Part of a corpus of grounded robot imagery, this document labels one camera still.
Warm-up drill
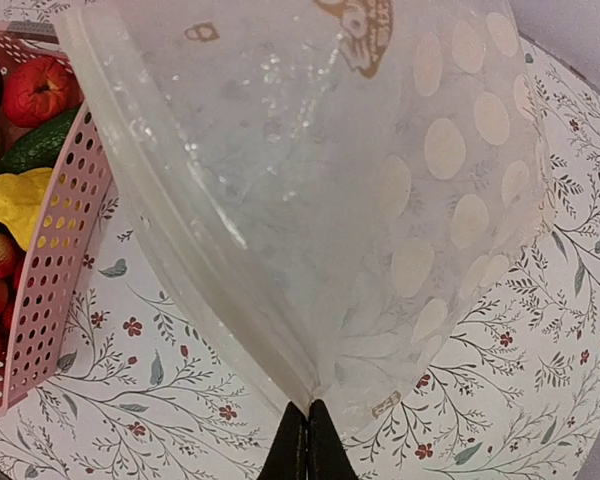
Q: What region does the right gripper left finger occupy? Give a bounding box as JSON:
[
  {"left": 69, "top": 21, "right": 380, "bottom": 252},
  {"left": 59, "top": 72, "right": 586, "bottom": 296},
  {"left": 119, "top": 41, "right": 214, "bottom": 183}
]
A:
[{"left": 262, "top": 403, "right": 308, "bottom": 480}]

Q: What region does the floral table mat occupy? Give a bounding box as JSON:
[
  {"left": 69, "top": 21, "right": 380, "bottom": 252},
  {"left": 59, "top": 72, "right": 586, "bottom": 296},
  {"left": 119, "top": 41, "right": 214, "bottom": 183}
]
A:
[{"left": 0, "top": 0, "right": 600, "bottom": 480}]

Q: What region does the clear dotted zip bag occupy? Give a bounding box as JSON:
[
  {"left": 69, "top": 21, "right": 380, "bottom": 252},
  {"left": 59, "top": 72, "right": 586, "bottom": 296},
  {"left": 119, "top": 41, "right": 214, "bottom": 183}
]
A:
[{"left": 54, "top": 1, "right": 553, "bottom": 436}]

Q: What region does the pink plastic basket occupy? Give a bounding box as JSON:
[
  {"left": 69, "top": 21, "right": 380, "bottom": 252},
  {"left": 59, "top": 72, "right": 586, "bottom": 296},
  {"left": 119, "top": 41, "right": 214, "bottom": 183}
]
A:
[{"left": 0, "top": 19, "right": 121, "bottom": 419}]

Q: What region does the yellow toy pear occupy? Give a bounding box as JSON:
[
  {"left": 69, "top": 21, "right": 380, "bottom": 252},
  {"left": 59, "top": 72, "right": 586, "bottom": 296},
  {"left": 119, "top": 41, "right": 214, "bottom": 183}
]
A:
[{"left": 0, "top": 167, "right": 53, "bottom": 251}]

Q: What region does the green toy cucumber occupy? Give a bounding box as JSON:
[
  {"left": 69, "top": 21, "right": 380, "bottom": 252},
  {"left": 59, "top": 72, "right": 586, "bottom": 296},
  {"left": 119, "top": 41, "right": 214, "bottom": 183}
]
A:
[{"left": 0, "top": 105, "right": 81, "bottom": 175}]

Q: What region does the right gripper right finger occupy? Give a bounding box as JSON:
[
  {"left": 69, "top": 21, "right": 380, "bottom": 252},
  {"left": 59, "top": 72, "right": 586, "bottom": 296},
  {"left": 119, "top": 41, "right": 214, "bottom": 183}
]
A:
[{"left": 307, "top": 400, "right": 358, "bottom": 480}]

